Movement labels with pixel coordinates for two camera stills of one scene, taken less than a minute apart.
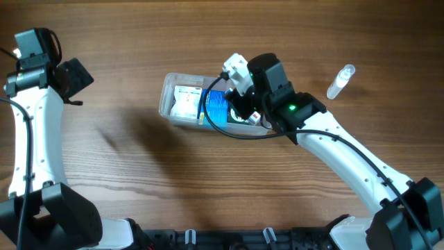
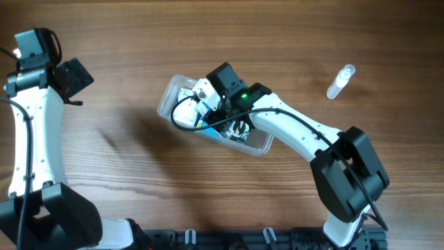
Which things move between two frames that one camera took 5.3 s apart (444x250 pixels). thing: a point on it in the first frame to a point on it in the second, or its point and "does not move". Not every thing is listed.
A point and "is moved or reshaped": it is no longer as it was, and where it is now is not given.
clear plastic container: (181, 105) is moved or reshaped
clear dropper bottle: (340, 81) does not move
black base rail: (310, 238) does not move
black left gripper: (78, 76) does not move
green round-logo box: (234, 118) is moved or reshaped
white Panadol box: (254, 118) is moved or reshaped
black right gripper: (239, 103) to (214, 119)
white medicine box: (186, 103) is moved or reshaped
